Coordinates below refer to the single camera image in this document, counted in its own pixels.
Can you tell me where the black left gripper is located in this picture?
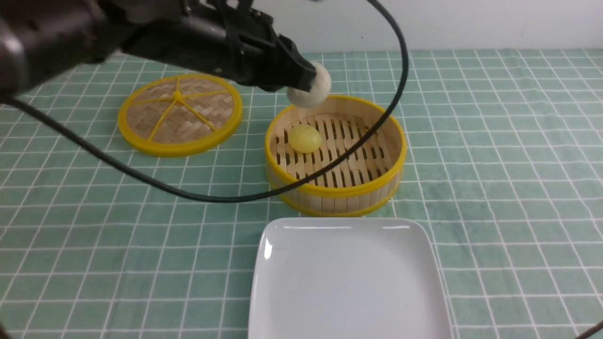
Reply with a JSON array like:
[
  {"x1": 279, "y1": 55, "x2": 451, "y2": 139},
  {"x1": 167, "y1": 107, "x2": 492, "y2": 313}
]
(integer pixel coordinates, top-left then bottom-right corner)
[{"x1": 122, "y1": 0, "x2": 316, "y2": 92}]

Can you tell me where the white steamed bun front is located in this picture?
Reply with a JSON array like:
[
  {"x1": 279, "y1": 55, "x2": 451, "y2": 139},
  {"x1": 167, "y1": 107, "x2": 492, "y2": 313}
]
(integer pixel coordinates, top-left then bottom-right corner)
[{"x1": 287, "y1": 61, "x2": 332, "y2": 109}]

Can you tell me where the yellow steamed bun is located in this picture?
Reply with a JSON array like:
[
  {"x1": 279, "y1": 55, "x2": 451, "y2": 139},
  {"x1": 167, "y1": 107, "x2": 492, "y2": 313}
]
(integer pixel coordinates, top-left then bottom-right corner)
[{"x1": 288, "y1": 124, "x2": 323, "y2": 154}]

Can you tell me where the white square plate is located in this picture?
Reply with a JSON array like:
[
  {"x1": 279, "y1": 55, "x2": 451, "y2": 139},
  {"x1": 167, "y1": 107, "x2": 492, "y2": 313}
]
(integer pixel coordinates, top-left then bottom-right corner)
[{"x1": 247, "y1": 217, "x2": 454, "y2": 339}]

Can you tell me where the yellow-rimmed bamboo steamer basket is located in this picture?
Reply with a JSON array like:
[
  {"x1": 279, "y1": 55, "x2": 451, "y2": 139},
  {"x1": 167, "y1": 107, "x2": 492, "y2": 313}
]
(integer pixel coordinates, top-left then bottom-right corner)
[{"x1": 264, "y1": 95, "x2": 407, "y2": 217}]

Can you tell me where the yellow-rimmed bamboo steamer lid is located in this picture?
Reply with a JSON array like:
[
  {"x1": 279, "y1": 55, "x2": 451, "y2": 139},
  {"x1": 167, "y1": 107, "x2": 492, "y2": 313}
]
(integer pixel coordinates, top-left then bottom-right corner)
[{"x1": 118, "y1": 74, "x2": 243, "y2": 157}]

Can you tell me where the black left camera cable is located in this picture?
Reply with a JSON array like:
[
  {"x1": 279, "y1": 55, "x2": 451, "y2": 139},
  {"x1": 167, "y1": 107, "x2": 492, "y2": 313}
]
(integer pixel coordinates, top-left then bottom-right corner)
[{"x1": 0, "y1": 0, "x2": 409, "y2": 203}]

